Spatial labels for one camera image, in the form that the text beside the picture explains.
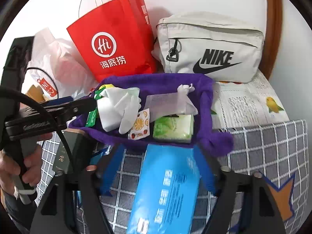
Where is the lemon print snack packet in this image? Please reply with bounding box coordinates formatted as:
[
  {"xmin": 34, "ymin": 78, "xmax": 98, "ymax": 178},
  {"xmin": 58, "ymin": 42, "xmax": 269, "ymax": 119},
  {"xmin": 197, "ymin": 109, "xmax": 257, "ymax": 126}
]
[{"xmin": 128, "ymin": 108, "xmax": 150, "ymax": 141}]

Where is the white sponge block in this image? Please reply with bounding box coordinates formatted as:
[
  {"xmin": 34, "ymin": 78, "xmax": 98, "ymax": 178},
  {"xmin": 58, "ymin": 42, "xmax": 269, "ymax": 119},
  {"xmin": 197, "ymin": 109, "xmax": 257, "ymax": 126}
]
[{"xmin": 97, "ymin": 97, "xmax": 127, "ymax": 134}]

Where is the green snack packet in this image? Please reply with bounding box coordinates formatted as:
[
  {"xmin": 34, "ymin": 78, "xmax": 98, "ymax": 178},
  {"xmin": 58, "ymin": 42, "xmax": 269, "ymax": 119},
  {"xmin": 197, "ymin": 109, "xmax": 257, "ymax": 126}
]
[{"xmin": 85, "ymin": 88, "xmax": 105, "ymax": 128}]

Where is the green pocket tissue pack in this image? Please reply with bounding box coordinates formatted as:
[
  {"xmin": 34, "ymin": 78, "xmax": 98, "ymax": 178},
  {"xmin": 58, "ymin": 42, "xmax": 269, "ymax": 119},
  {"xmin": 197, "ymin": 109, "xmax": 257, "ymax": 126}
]
[{"xmin": 153, "ymin": 115, "xmax": 194, "ymax": 143}]

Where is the blue tissue pack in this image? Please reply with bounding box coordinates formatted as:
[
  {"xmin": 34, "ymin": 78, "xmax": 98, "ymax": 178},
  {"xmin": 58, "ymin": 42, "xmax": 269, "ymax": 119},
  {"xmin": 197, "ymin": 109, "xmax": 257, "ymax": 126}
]
[{"xmin": 126, "ymin": 144, "xmax": 200, "ymax": 233}]

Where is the white glove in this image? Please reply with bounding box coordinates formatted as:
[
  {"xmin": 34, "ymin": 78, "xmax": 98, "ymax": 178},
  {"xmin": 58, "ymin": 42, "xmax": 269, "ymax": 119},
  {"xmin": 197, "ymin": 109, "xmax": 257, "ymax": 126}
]
[{"xmin": 97, "ymin": 87, "xmax": 141, "ymax": 135}]

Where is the white mesh drawstring bag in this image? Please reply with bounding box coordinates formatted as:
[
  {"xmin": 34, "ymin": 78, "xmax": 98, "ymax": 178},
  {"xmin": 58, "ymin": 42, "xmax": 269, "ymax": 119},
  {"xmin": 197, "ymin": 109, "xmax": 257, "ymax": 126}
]
[{"xmin": 144, "ymin": 92, "xmax": 198, "ymax": 122}]

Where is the yellow black pouch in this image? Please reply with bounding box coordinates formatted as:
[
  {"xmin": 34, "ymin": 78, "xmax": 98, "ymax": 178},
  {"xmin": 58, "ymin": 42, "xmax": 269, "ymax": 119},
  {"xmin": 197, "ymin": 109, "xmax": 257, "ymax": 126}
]
[{"xmin": 98, "ymin": 84, "xmax": 114, "ymax": 90}]

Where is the white tissue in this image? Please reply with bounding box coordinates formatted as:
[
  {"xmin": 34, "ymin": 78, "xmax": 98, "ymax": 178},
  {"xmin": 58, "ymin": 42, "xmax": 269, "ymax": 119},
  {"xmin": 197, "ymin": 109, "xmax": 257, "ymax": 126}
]
[{"xmin": 177, "ymin": 84, "xmax": 195, "ymax": 96}]

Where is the person left hand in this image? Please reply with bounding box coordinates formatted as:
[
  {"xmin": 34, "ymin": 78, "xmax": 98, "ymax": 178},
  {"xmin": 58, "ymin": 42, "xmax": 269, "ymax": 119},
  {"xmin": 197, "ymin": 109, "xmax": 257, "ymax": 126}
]
[{"xmin": 0, "ymin": 133, "xmax": 53, "ymax": 194}]

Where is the purple towel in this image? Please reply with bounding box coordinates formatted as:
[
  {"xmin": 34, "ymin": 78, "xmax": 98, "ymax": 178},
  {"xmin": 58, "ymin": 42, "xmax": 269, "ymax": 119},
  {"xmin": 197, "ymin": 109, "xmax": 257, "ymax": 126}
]
[{"xmin": 68, "ymin": 72, "xmax": 234, "ymax": 158}]

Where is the wooden stool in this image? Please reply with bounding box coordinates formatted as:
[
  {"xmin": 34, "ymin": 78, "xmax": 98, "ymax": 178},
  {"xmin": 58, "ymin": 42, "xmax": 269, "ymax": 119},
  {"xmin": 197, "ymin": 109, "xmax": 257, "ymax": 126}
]
[{"xmin": 26, "ymin": 85, "xmax": 49, "ymax": 103}]

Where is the dark green tea box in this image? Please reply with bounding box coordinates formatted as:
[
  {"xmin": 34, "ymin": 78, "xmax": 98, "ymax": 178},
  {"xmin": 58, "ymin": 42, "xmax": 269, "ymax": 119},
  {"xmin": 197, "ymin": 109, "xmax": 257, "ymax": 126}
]
[{"xmin": 52, "ymin": 128, "xmax": 93, "ymax": 176}]

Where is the white Miniso plastic bag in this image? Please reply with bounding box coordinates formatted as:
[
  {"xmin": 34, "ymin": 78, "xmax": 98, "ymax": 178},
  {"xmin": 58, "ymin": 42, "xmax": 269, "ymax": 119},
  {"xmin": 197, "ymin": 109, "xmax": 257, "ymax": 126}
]
[{"xmin": 27, "ymin": 28, "xmax": 98, "ymax": 99}]

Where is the newspaper sheet with lemons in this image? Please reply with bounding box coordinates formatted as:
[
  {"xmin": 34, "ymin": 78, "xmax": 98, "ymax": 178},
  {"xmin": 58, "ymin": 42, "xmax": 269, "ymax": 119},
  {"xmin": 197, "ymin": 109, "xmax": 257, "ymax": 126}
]
[{"xmin": 211, "ymin": 71, "xmax": 289, "ymax": 129}]

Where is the grey checkered blanket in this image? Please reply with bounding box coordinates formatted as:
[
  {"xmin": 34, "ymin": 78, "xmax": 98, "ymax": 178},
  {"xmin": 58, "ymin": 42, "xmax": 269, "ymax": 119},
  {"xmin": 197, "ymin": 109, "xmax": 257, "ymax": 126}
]
[{"xmin": 35, "ymin": 119, "xmax": 309, "ymax": 233}]

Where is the red Haidilao paper bag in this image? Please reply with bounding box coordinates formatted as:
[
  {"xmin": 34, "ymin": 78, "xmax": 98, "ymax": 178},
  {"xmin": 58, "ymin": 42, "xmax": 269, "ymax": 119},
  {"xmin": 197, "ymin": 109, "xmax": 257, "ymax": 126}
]
[{"xmin": 67, "ymin": 0, "xmax": 157, "ymax": 82}]

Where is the grey Nike pouch bag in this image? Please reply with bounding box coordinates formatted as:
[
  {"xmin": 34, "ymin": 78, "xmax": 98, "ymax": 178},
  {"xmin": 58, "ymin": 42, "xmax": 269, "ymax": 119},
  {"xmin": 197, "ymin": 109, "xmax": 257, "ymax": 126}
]
[{"xmin": 152, "ymin": 12, "xmax": 264, "ymax": 83}]

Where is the brown wooden door frame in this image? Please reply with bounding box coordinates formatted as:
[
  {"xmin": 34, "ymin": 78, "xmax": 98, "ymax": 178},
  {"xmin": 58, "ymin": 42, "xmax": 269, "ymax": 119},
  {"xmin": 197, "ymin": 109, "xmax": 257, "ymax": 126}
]
[{"xmin": 259, "ymin": 0, "xmax": 283, "ymax": 80}]

